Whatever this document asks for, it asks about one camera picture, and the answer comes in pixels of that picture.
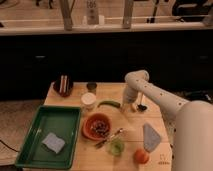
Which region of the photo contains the green plastic tray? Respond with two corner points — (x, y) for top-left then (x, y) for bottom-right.
(15, 106), (81, 170)

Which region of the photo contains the white cup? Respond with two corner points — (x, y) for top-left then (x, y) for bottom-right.
(81, 92), (96, 109)

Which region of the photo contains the blue sponge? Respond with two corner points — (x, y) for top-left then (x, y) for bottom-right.
(42, 133), (65, 154)

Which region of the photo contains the green plastic cup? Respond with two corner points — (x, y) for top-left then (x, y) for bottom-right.
(109, 138), (125, 156)

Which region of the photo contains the orange bowl with beans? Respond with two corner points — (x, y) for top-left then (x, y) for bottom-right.
(82, 113), (111, 141)

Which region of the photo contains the blue folded cloth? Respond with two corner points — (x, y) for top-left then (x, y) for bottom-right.
(143, 123), (162, 152)

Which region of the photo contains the dark bowl with sticks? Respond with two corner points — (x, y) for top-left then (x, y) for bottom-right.
(53, 75), (73, 97)

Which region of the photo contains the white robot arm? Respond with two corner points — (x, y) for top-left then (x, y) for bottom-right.
(123, 70), (213, 171)

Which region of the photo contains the green pepper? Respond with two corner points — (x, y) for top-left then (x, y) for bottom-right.
(98, 101), (121, 108)

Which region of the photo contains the black and white spoon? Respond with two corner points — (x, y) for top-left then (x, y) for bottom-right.
(137, 96), (147, 112)

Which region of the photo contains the small dark cup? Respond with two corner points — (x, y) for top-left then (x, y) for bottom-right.
(86, 82), (97, 94)

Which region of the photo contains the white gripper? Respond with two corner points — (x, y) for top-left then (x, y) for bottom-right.
(121, 85), (138, 113)

